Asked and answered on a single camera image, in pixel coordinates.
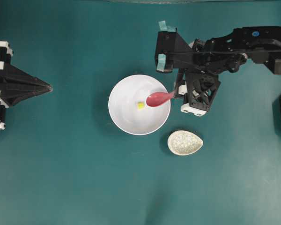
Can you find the pink plastic spoon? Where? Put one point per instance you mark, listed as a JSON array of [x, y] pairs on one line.
[[159, 98]]

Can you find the yellow hexagonal prism block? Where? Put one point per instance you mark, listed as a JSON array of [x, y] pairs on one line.
[[140, 105]]

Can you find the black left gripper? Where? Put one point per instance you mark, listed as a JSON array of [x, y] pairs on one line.
[[23, 85]]

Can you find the speckled egg-shaped dish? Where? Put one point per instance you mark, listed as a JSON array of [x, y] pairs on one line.
[[184, 143]]

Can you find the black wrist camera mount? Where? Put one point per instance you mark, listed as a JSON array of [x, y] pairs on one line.
[[172, 52]]

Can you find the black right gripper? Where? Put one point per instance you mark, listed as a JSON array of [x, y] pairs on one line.
[[198, 89]]

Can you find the white bowl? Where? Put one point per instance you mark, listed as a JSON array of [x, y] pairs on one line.
[[128, 108]]

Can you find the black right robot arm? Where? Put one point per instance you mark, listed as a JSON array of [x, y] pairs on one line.
[[200, 65]]

